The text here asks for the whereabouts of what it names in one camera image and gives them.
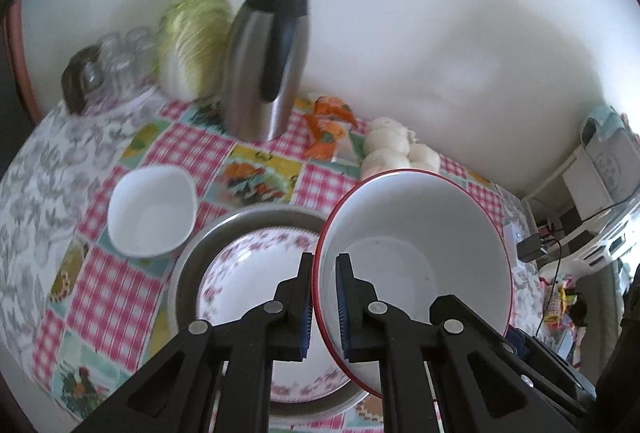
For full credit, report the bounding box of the white box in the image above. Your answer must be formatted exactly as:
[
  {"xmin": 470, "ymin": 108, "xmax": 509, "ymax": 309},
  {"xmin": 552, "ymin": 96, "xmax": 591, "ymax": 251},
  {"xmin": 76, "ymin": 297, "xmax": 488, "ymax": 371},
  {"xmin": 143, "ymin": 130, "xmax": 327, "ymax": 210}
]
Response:
[{"xmin": 580, "ymin": 118, "xmax": 640, "ymax": 209}]

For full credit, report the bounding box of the white shelf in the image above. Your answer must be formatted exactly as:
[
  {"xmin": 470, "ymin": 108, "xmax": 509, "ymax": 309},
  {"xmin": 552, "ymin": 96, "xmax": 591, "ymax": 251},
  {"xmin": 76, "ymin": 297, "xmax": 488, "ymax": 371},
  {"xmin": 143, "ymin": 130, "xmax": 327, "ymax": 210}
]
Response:
[{"xmin": 522, "ymin": 148, "xmax": 640, "ymax": 274}]

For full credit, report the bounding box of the grey floral cloth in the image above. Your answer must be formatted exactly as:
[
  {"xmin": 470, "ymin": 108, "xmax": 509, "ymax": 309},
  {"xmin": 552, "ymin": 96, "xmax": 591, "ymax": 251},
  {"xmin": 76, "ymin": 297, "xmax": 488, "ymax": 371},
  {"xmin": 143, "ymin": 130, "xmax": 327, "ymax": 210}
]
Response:
[{"xmin": 0, "ymin": 86, "xmax": 166, "ymax": 349}]

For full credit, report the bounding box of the orange snack packet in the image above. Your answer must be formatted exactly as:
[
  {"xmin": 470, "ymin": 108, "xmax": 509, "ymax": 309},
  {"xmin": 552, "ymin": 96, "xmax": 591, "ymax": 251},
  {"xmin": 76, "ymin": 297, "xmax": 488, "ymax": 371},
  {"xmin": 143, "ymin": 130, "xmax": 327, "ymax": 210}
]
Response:
[
  {"xmin": 312, "ymin": 96, "xmax": 357, "ymax": 125},
  {"xmin": 305, "ymin": 118, "xmax": 352, "ymax": 159}
]

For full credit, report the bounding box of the white power strip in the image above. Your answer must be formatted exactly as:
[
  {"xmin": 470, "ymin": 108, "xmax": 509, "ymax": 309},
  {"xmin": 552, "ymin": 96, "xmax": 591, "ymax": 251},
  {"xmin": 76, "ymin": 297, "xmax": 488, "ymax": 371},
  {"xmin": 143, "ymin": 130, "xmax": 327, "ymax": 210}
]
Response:
[{"xmin": 502, "ymin": 223, "xmax": 526, "ymax": 271}]

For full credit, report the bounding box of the bag of steamed buns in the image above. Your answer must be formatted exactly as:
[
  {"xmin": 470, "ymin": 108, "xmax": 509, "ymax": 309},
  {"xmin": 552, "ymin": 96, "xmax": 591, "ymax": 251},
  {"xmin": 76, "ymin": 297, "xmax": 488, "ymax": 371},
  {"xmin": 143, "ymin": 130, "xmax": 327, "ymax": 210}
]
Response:
[{"xmin": 361, "ymin": 116, "xmax": 441, "ymax": 181}]

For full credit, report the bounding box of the pink checked tablecloth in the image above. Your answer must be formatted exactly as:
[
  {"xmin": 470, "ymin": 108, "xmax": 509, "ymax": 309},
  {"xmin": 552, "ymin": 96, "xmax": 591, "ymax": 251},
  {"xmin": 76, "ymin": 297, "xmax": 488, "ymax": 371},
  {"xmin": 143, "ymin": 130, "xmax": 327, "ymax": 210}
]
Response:
[{"xmin": 30, "ymin": 96, "xmax": 551, "ymax": 433}]

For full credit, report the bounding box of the white square bowl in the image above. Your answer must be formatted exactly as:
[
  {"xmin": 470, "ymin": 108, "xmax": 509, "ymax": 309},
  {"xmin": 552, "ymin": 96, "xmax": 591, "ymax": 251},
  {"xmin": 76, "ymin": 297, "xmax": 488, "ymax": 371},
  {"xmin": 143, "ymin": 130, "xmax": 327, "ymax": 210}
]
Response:
[{"xmin": 107, "ymin": 166, "xmax": 197, "ymax": 259}]

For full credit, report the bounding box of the black power adapter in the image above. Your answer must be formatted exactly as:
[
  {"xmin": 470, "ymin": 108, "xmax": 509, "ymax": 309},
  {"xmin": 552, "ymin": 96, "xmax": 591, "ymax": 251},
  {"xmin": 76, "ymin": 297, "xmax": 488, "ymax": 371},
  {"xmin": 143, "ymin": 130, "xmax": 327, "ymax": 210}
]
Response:
[{"xmin": 517, "ymin": 233, "xmax": 548, "ymax": 264}]

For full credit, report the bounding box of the clear drinking glass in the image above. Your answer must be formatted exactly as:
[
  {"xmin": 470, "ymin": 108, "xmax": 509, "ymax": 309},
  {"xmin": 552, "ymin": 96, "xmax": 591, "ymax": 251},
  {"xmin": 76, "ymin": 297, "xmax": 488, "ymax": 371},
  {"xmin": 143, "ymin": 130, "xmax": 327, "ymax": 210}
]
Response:
[
  {"xmin": 99, "ymin": 32, "xmax": 130, "ymax": 64},
  {"xmin": 107, "ymin": 56, "xmax": 143, "ymax": 96},
  {"xmin": 127, "ymin": 26, "xmax": 157, "ymax": 71},
  {"xmin": 80, "ymin": 59, "xmax": 108, "ymax": 99}
]

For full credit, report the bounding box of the stainless steel basin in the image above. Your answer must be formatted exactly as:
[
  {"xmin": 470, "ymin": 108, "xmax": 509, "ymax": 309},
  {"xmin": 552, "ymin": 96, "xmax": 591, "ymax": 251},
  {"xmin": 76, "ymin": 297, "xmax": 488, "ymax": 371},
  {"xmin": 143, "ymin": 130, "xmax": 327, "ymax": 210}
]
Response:
[{"xmin": 167, "ymin": 206, "xmax": 373, "ymax": 419}]

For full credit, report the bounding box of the stainless steel thermos jug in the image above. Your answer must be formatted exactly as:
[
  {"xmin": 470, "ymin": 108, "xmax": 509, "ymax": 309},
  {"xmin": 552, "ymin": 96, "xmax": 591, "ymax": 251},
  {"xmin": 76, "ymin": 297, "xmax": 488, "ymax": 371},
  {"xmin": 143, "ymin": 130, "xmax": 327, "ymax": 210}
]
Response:
[{"xmin": 220, "ymin": 0, "xmax": 319, "ymax": 141}]

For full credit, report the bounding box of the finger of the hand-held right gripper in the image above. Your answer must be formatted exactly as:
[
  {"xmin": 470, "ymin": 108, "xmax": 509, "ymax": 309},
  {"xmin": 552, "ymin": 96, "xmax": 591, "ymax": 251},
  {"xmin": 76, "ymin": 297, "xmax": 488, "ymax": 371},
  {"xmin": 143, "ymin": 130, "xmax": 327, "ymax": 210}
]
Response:
[{"xmin": 505, "ymin": 327, "xmax": 591, "ymax": 419}]

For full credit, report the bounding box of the dark blue cabinet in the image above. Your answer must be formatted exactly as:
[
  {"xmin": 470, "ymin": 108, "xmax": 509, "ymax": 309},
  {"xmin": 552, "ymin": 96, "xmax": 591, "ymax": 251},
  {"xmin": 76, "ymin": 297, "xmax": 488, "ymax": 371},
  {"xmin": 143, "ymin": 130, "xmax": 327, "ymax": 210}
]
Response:
[{"xmin": 0, "ymin": 13, "xmax": 38, "ymax": 174}]

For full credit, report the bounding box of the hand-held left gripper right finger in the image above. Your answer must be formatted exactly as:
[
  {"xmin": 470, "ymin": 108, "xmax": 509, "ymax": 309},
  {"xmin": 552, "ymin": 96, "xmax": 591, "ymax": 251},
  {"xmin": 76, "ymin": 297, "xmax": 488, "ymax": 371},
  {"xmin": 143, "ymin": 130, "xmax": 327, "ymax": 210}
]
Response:
[{"xmin": 335, "ymin": 253, "xmax": 576, "ymax": 433}]

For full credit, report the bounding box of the teal cloth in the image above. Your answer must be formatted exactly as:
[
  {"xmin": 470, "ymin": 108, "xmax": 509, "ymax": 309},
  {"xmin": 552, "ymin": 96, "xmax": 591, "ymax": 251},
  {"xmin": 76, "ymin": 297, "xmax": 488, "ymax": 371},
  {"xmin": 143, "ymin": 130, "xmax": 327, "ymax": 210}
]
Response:
[{"xmin": 587, "ymin": 106, "xmax": 627, "ymax": 134}]

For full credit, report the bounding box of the yellow snack packet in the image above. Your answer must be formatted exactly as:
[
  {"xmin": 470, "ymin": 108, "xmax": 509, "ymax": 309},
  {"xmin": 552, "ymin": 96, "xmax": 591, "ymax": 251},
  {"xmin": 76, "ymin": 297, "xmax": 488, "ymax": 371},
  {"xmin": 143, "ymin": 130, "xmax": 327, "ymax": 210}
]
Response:
[{"xmin": 545, "ymin": 283, "xmax": 577, "ymax": 329}]

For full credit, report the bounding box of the pink board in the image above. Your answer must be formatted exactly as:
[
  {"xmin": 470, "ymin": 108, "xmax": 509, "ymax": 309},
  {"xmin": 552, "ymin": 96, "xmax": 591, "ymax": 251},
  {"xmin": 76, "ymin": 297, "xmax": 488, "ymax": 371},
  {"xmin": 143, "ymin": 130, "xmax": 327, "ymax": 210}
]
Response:
[{"xmin": 7, "ymin": 0, "xmax": 42, "ymax": 124}]

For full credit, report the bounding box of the floral round plate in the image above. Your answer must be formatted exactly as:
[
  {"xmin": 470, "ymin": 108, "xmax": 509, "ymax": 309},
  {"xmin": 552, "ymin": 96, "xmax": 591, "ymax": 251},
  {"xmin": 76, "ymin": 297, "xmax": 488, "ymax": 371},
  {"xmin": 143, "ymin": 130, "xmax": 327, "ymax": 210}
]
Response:
[{"xmin": 195, "ymin": 227, "xmax": 353, "ymax": 404}]

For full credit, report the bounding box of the red patterned bowl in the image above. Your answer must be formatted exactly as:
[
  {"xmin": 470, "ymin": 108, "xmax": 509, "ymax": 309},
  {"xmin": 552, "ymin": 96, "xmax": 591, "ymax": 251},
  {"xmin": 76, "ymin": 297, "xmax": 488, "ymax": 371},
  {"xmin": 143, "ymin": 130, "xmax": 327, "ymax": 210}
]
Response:
[{"xmin": 312, "ymin": 168, "xmax": 516, "ymax": 399}]

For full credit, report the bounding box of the black adapter cable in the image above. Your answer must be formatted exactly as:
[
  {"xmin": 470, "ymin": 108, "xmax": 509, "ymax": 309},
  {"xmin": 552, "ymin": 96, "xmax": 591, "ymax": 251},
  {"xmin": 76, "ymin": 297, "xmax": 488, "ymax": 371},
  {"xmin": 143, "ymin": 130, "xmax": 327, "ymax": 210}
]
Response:
[{"xmin": 537, "ymin": 238, "xmax": 565, "ymax": 339}]

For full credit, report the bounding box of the napa cabbage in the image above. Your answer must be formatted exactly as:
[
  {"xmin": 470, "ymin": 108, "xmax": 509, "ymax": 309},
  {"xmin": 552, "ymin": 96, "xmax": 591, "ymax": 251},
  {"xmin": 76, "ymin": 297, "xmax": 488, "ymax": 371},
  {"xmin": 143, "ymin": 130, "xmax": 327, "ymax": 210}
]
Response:
[{"xmin": 156, "ymin": 0, "xmax": 235, "ymax": 101}]

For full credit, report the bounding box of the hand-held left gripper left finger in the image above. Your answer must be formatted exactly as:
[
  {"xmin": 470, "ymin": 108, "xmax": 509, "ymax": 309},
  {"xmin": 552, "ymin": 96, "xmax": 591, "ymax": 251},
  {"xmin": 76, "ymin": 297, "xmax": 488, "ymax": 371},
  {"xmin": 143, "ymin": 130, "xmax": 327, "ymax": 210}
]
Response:
[{"xmin": 82, "ymin": 252, "xmax": 316, "ymax": 433}]

